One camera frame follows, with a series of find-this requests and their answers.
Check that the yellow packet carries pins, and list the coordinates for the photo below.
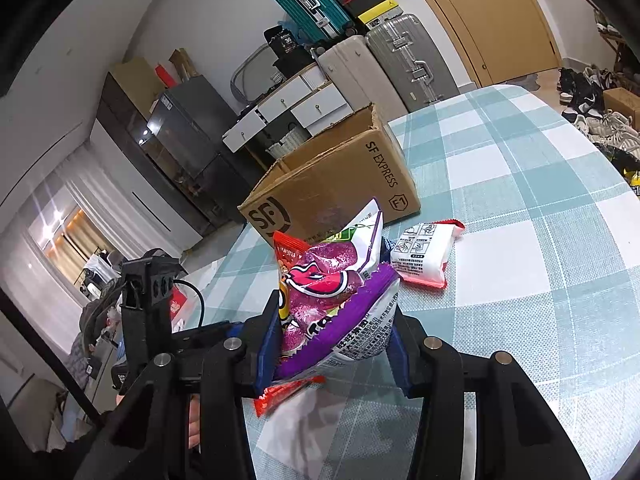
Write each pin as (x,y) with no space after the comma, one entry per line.
(635,182)

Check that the small cardboard box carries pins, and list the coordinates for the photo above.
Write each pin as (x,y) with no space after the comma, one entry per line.
(622,101)

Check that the white curtain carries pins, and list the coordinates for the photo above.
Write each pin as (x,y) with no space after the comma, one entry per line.
(125,210)

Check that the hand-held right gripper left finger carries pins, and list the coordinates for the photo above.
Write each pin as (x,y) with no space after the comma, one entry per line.
(265,350)

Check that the woven laundry basket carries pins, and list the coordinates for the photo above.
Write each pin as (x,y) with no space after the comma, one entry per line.
(287,142)

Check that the oval grey mirror frame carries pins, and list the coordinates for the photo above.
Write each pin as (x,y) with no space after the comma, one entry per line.
(240,77)

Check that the wooden shoe rack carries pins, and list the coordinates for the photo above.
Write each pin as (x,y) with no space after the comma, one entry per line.
(620,45)

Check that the white purple-edged snack packet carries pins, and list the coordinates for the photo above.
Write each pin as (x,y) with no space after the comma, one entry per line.
(360,330)

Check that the grey door mat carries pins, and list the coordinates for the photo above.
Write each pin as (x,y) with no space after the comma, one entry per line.
(530,82)

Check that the beige suitcase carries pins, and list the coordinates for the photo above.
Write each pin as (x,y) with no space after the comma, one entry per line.
(360,75)

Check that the dark blue snack packet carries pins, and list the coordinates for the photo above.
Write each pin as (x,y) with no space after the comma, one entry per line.
(387,255)

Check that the blue plastic bag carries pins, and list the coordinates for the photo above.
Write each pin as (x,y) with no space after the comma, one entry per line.
(297,32)

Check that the black storage box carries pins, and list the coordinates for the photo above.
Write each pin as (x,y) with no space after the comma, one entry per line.
(295,62)

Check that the pile of assorted sneakers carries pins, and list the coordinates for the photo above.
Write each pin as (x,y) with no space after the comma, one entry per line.
(600,125)

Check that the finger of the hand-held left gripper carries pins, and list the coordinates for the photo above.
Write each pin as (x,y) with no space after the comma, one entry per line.
(205,335)

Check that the teal suitcase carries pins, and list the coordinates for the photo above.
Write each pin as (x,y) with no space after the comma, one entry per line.
(310,5)

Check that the black paper bag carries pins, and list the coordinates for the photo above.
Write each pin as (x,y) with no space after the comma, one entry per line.
(282,42)

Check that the brown cardboard box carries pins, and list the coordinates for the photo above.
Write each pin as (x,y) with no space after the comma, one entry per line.
(325,190)

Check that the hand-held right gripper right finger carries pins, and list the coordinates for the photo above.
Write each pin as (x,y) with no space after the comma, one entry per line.
(400,365)

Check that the dark glass cabinet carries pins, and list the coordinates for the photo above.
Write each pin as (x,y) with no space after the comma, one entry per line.
(130,125)

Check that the white plastic bag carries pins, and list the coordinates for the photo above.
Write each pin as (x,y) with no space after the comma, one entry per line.
(202,280)

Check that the red paper bag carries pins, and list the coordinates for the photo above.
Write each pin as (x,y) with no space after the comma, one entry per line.
(163,76)

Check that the beige curtain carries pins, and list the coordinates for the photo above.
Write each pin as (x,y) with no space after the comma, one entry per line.
(75,245)

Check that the person's left hand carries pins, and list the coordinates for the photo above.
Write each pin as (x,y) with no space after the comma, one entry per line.
(194,425)

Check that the silver suitcase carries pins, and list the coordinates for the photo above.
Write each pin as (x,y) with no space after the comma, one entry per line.
(400,45)

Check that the purple pink snack packet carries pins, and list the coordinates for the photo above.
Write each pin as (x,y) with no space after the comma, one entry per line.
(320,280)

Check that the white red-edged snack packet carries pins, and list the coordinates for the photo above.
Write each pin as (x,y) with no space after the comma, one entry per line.
(420,255)

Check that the black backpack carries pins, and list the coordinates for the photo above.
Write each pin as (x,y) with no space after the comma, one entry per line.
(97,325)

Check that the white drawer desk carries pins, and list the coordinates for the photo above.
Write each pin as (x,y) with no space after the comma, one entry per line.
(310,100)

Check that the brown paper bag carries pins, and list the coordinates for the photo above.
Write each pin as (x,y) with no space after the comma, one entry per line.
(181,65)

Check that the tan wooden door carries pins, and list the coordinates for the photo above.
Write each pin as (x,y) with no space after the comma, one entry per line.
(490,20)

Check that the trash bin black bag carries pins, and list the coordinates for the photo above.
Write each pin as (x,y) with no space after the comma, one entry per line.
(620,160)

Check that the dark grey fridge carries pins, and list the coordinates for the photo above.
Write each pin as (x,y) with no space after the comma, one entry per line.
(190,125)

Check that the plain black shoe box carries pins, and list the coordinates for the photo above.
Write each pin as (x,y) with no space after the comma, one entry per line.
(372,4)

